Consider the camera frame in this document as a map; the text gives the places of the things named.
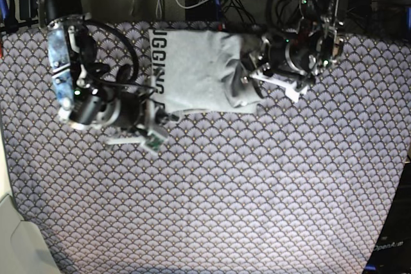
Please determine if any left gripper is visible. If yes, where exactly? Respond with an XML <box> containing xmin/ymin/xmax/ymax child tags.
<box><xmin>243</xmin><ymin>35</ymin><xmax>321</xmax><ymax>84</ymax></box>

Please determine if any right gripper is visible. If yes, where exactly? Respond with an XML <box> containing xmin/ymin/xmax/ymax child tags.
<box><xmin>96</xmin><ymin>91</ymin><xmax>180</xmax><ymax>136</ymax></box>

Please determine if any grey T-shirt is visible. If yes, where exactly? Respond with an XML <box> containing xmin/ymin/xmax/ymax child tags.
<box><xmin>149</xmin><ymin>30</ymin><xmax>262</xmax><ymax>115</ymax></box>

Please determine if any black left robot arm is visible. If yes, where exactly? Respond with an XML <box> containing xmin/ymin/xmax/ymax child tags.
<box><xmin>243</xmin><ymin>0</ymin><xmax>348</xmax><ymax>92</ymax></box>

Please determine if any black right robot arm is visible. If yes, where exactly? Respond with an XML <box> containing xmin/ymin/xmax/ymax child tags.
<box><xmin>38</xmin><ymin>0</ymin><xmax>177</xmax><ymax>137</ymax></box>

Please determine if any black adapter box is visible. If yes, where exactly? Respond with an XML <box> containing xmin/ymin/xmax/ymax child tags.
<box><xmin>185</xmin><ymin>0</ymin><xmax>219</xmax><ymax>22</ymax></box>

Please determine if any fan-patterned table cloth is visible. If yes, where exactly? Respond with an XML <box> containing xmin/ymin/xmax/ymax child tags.
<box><xmin>1</xmin><ymin>30</ymin><xmax>410</xmax><ymax>273</ymax></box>

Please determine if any grey plastic bin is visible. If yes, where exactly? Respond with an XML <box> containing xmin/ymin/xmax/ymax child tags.
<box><xmin>1</xmin><ymin>194</ymin><xmax>60</xmax><ymax>273</ymax></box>

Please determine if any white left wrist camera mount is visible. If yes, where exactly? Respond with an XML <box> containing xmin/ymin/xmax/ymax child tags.
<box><xmin>241</xmin><ymin>63</ymin><xmax>315</xmax><ymax>103</ymax></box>

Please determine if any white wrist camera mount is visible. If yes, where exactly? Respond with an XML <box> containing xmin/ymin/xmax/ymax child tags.
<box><xmin>241</xmin><ymin>63</ymin><xmax>315</xmax><ymax>103</ymax></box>
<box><xmin>106</xmin><ymin>76</ymin><xmax>181</xmax><ymax>155</ymax></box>

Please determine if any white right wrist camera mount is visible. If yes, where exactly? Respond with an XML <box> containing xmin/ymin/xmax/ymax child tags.
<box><xmin>106</xmin><ymin>76</ymin><xmax>181</xmax><ymax>155</ymax></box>

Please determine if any black OpenArm base plate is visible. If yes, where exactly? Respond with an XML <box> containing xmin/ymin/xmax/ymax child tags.
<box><xmin>363</xmin><ymin>163</ymin><xmax>410</xmax><ymax>273</ymax></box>

